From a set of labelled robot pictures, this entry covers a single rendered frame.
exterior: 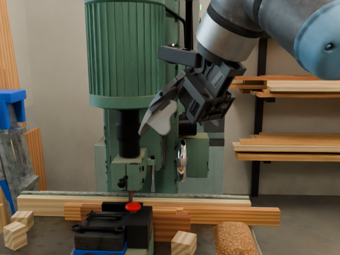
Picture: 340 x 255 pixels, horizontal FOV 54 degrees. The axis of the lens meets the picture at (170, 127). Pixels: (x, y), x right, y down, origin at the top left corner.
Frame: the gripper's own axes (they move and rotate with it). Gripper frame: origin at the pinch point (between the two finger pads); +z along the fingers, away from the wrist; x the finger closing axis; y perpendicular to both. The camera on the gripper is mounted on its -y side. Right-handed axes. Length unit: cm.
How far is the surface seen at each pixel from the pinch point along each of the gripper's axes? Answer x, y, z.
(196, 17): 29.7, -36.3, -4.9
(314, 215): 211, 1, 142
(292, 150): 188, -41, 101
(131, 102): -3.8, -9.4, 1.4
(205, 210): 13.7, 10.5, 21.2
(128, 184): -2.8, -1.1, 19.6
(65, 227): -14.6, -3.0, 35.3
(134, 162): -1.4, -3.8, 15.0
